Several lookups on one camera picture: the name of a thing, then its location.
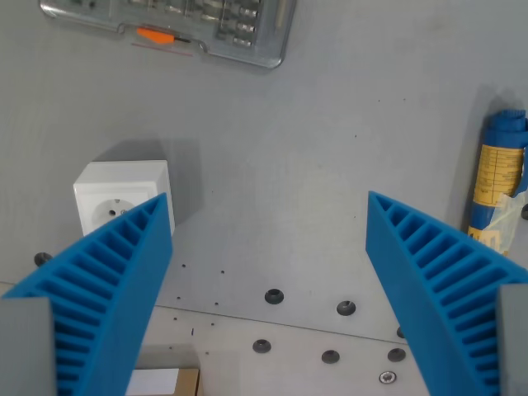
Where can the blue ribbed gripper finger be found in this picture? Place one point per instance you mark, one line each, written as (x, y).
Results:
(107, 284)
(437, 288)

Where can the white electrical socket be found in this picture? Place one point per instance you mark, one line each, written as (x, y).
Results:
(119, 194)

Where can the silver hex socket screw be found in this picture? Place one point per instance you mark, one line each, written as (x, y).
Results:
(387, 377)

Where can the black countersunk table screw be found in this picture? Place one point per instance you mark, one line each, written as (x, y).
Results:
(42, 259)
(345, 307)
(400, 331)
(262, 346)
(397, 354)

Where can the blue cartridge with yellow label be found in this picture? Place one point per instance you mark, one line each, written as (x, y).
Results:
(497, 173)

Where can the transparent bit set case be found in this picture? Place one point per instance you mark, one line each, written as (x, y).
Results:
(198, 24)

